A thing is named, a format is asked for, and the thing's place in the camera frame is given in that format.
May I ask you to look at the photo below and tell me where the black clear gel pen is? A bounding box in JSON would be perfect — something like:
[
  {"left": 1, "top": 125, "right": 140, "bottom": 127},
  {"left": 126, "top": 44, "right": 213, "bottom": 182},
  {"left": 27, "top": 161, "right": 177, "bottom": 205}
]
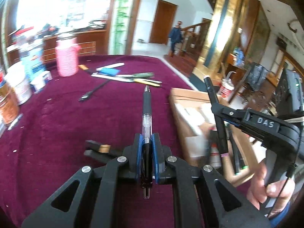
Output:
[{"left": 141, "top": 86, "right": 153, "bottom": 199}]

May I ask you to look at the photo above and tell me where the right hand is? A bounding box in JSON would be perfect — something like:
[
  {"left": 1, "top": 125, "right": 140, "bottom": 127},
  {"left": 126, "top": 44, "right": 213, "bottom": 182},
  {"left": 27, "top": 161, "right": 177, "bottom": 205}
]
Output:
[{"left": 246, "top": 160, "right": 295, "bottom": 218}]

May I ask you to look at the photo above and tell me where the black marker green end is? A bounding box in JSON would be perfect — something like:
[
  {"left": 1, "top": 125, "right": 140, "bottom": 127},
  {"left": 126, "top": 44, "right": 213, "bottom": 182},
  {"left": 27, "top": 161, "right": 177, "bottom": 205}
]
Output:
[{"left": 227, "top": 124, "right": 247, "bottom": 175}]

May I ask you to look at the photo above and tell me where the black pen gold band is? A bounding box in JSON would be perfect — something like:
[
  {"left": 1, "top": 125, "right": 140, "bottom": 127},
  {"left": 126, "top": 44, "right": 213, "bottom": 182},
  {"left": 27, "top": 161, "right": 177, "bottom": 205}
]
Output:
[{"left": 83, "top": 140, "right": 123, "bottom": 164}]

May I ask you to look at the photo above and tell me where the white red bucket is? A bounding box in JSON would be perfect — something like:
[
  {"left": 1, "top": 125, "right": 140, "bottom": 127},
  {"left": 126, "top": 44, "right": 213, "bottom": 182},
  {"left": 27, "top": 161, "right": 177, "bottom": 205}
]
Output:
[{"left": 217, "top": 71, "right": 236, "bottom": 99}]

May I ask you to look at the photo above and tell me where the cardboard box tray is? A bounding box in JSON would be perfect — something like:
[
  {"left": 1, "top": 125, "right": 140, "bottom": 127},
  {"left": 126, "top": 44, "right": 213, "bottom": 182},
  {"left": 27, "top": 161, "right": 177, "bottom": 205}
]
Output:
[{"left": 169, "top": 88, "right": 258, "bottom": 187}]

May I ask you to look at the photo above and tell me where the dark blue marker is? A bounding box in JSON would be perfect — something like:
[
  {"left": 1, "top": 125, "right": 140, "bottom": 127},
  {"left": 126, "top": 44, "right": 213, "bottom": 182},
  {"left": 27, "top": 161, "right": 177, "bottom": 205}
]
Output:
[{"left": 7, "top": 114, "right": 23, "bottom": 131}]

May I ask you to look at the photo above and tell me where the brown jar red lid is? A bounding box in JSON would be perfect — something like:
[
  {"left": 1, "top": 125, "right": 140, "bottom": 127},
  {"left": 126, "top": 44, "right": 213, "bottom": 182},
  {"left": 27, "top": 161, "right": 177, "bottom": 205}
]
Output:
[{"left": 0, "top": 73, "right": 19, "bottom": 125}]

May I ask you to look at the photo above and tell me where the blue lighter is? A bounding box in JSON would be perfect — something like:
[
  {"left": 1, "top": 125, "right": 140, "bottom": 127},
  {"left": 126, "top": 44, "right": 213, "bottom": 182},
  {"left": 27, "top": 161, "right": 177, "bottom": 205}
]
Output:
[{"left": 98, "top": 67, "right": 120, "bottom": 76}]

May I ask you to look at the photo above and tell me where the small blue white box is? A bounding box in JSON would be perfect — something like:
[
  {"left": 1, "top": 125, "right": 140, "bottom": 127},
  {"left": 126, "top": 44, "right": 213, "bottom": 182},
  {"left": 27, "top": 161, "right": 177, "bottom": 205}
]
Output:
[{"left": 30, "top": 70, "right": 53, "bottom": 93}]

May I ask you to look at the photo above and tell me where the white stick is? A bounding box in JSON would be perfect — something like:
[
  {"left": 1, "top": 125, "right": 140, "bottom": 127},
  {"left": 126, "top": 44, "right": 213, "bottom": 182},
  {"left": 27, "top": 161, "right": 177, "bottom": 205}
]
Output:
[{"left": 96, "top": 62, "right": 125, "bottom": 71}]

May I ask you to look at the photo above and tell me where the person in dark jacket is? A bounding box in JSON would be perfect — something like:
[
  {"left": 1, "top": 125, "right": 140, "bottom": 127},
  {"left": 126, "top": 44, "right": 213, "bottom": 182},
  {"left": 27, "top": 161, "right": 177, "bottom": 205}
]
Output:
[{"left": 168, "top": 21, "right": 183, "bottom": 57}]

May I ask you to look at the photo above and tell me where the white medicine bottle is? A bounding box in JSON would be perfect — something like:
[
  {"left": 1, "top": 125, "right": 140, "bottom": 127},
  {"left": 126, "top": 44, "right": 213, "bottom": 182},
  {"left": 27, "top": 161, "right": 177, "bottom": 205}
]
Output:
[{"left": 5, "top": 61, "right": 32, "bottom": 105}]

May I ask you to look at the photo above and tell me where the pink knitted bottle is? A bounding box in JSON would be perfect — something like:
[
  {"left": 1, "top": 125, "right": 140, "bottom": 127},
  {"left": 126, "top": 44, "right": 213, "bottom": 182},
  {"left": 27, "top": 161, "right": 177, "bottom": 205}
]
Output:
[{"left": 55, "top": 32, "right": 80, "bottom": 77}]

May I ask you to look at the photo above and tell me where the blue label plastic jar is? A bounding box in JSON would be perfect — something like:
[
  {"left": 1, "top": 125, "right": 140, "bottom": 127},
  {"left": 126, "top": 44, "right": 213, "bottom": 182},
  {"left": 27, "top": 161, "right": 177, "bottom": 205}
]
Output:
[{"left": 18, "top": 36, "right": 45, "bottom": 82}]

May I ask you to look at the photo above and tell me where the clear jar red lid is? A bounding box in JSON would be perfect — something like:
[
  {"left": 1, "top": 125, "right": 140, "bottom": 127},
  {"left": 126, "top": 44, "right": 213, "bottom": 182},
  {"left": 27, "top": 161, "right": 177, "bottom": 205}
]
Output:
[{"left": 8, "top": 26, "right": 34, "bottom": 44}]

